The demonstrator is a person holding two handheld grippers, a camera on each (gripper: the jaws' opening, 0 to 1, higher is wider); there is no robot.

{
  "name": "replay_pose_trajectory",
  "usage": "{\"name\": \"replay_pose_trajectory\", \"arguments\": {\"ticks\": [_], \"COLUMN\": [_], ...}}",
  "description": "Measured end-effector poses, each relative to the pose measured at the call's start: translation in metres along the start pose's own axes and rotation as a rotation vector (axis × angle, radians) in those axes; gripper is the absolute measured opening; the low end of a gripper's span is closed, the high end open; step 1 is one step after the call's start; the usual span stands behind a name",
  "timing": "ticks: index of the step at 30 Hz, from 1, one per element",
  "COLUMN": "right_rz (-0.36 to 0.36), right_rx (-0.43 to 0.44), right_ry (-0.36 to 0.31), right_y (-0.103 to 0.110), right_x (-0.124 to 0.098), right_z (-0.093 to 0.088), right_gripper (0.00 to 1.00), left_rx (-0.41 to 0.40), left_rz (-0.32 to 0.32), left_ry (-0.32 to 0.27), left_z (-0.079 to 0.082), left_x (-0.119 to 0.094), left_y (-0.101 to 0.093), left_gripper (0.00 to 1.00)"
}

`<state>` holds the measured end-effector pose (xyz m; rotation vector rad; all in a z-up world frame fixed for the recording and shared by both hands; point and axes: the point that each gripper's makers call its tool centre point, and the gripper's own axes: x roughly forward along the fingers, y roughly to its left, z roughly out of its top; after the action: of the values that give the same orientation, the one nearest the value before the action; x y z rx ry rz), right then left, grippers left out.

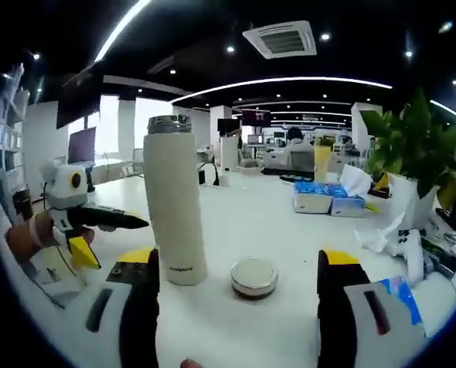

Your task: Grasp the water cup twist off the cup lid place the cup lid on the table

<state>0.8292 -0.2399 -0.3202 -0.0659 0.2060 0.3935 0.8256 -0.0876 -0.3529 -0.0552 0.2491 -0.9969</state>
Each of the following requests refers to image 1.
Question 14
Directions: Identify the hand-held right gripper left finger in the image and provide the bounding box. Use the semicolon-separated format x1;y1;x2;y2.
61;247;162;368

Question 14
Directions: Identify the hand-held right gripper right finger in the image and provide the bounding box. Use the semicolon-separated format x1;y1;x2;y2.
316;248;430;368

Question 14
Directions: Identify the white water cup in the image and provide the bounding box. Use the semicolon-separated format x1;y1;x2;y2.
142;114;208;287

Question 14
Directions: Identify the white brown cup lid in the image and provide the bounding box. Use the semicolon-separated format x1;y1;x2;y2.
230;258;280;302

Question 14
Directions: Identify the pale yellow drink cup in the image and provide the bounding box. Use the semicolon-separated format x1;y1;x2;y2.
313;145;333;183

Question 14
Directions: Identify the person's left hand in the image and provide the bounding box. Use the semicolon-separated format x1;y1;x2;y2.
77;225;97;245

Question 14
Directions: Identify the laptop with maroon screen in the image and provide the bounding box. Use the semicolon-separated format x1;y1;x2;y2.
67;126;97;169

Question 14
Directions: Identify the blue tissue pack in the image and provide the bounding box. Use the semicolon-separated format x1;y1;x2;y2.
376;274;428;338
292;180;342;215
330;163;373;219

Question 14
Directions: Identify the white shelf rack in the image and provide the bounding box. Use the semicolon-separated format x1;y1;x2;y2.
0;63;31;215

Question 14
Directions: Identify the hanging black television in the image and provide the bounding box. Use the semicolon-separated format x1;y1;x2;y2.
54;67;105;130

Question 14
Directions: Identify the white table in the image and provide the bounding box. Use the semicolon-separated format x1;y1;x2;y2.
31;168;456;368

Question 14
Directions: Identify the small black box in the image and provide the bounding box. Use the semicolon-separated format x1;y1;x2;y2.
421;237;456;280

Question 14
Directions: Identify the white plant wrapping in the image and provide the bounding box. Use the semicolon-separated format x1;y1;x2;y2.
353;172;441;287

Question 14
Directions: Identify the white box appliance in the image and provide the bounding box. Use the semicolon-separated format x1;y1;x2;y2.
219;136;239;174

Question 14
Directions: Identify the yellow packet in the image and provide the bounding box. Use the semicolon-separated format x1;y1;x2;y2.
366;172;390;212

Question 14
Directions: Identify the black keyboard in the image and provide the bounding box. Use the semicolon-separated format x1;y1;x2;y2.
279;173;315;183

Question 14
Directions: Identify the black flat device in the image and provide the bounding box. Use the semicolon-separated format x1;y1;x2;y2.
261;164;315;176

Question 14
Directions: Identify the grey office chair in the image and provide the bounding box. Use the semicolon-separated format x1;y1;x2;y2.
290;150;315;173

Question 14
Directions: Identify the curved ceiling light strip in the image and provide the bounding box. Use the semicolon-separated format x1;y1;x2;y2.
169;76;393;104
93;0;153;64

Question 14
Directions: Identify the green leafy plant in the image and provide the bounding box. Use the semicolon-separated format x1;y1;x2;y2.
359;87;456;210

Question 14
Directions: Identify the ceiling air conditioner vent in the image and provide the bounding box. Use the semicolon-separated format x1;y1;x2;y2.
241;20;318;61

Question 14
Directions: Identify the black table cable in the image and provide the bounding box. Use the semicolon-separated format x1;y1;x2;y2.
196;160;221;188

